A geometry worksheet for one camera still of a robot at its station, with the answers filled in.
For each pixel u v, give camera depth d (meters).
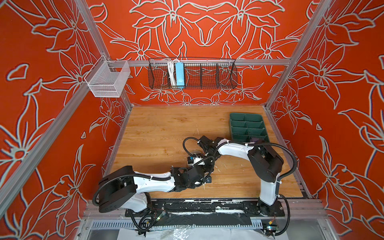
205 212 0.73
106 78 0.92
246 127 0.98
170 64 0.88
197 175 0.62
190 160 0.75
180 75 0.89
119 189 0.43
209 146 0.69
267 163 0.49
